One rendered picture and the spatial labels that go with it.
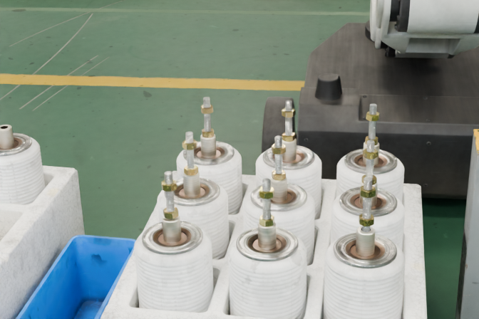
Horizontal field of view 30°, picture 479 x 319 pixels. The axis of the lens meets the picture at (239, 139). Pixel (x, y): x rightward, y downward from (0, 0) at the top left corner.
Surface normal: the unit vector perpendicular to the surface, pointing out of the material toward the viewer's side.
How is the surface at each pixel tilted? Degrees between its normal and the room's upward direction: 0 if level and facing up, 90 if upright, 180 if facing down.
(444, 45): 73
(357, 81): 0
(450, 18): 111
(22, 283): 90
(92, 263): 88
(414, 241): 0
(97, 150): 0
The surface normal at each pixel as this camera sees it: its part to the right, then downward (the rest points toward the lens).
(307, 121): -0.11, -0.33
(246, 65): -0.02, -0.90
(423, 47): -0.12, 0.15
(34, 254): 0.98, 0.07
